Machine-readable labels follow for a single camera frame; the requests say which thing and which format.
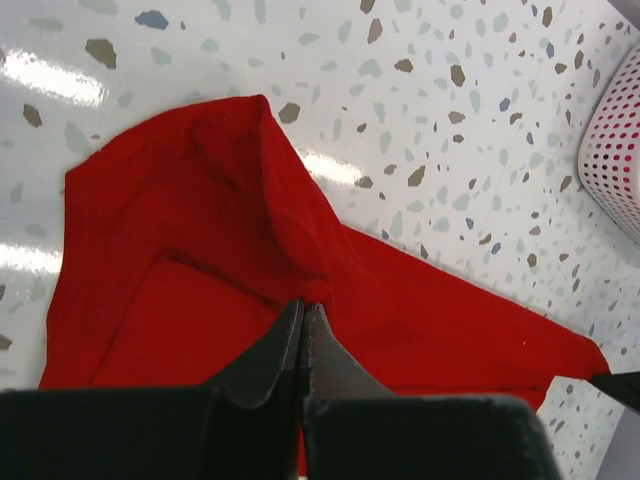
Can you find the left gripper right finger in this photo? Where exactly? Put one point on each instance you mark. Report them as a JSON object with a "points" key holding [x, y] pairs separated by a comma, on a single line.
{"points": [[355, 428]]}

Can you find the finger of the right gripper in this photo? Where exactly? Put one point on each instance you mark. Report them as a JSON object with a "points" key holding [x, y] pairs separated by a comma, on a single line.
{"points": [[622, 387]]}

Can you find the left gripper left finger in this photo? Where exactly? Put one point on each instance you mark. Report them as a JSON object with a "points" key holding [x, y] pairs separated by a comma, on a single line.
{"points": [[240, 424]]}

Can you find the red t shirt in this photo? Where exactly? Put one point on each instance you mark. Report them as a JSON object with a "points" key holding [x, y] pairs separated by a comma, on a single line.
{"points": [[187, 235]]}

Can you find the white laundry basket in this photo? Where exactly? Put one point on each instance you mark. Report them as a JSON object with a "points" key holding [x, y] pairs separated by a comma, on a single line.
{"points": [[608, 161]]}

